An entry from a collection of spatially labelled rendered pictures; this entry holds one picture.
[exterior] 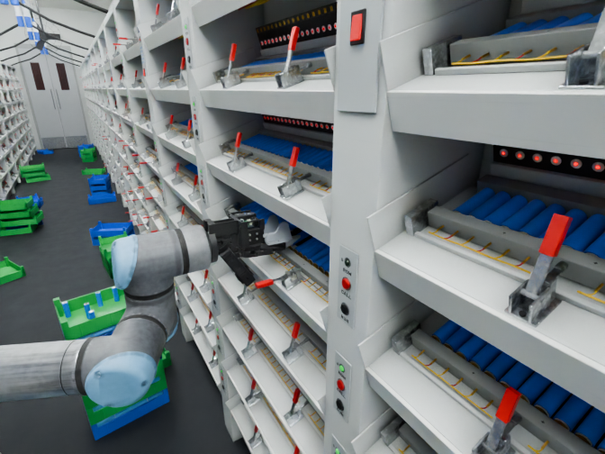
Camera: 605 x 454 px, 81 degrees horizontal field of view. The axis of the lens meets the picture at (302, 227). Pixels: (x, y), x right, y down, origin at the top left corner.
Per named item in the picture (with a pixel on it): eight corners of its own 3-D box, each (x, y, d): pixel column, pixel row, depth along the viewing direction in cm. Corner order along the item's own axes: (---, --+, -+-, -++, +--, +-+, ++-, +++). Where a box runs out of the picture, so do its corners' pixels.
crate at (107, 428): (94, 440, 142) (91, 426, 139) (85, 408, 156) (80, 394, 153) (169, 401, 160) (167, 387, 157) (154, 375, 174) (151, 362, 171)
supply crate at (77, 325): (66, 342, 124) (60, 323, 121) (58, 316, 139) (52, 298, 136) (153, 310, 142) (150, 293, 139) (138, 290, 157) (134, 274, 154)
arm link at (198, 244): (191, 281, 67) (178, 261, 75) (216, 275, 70) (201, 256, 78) (186, 237, 64) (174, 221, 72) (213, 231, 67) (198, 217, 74)
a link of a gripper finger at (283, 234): (306, 220, 78) (266, 225, 74) (305, 245, 80) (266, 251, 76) (300, 216, 80) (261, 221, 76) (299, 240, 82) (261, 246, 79)
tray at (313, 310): (333, 349, 62) (320, 311, 57) (217, 235, 110) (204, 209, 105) (414, 287, 69) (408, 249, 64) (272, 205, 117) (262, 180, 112)
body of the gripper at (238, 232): (268, 218, 73) (211, 228, 67) (268, 257, 76) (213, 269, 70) (252, 208, 79) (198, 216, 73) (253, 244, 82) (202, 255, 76)
